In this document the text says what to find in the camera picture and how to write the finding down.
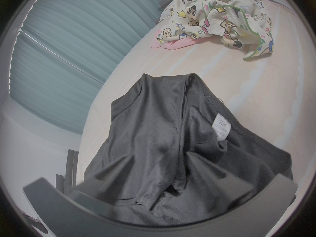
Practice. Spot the black T-shirt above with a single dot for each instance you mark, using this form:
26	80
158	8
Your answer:
148	132

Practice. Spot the pink garment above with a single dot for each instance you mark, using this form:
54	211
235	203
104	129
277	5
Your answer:
177	44

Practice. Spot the grey bedside table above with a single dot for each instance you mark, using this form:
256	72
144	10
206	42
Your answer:
165	0

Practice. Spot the white printed pyjama top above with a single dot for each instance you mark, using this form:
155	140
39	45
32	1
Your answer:
217	16

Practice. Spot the blue-green curtain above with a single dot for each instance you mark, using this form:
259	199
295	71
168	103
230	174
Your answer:
49	83
86	21

